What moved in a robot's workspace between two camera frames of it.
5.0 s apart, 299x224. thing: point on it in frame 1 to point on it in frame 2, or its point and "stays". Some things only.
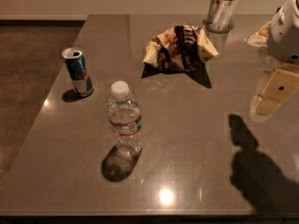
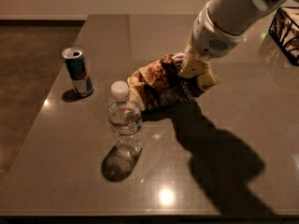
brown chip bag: x=178 y=49 to x=159 y=83
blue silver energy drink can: x=78 y=71 stays
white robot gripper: x=285 y=36 to x=209 y=40
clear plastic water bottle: x=126 y=119 stays
